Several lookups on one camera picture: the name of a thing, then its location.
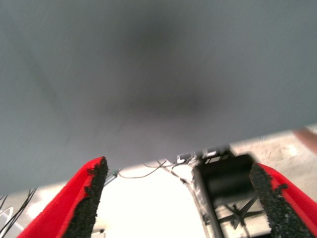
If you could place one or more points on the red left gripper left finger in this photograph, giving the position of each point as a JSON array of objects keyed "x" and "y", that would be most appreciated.
[{"x": 57, "y": 213}]

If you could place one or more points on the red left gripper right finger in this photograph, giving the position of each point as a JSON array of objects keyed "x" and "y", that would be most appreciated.
[{"x": 289, "y": 213}]

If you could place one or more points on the person's bare forearm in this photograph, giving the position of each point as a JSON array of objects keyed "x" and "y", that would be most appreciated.
[{"x": 309, "y": 140}]

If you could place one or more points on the black office chair base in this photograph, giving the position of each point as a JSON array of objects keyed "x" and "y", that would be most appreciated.
[{"x": 237, "y": 213}]

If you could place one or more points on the dark grey table cloth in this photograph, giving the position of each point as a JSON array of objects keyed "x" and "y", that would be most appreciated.
[{"x": 158, "y": 62}]

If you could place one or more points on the black machine frame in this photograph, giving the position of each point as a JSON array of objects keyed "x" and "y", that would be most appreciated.
[{"x": 223, "y": 178}]

